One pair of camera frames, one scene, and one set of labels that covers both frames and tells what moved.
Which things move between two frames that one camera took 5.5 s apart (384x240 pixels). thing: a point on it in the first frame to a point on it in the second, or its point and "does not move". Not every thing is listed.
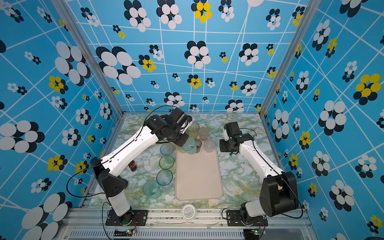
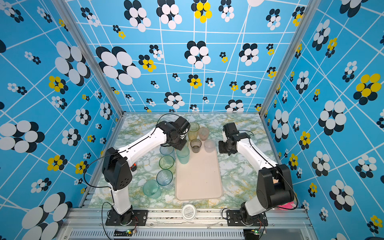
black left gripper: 183,141 does not move
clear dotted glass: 209,145 does not move
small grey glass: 198,145 does not move
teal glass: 190,145 to 183,156
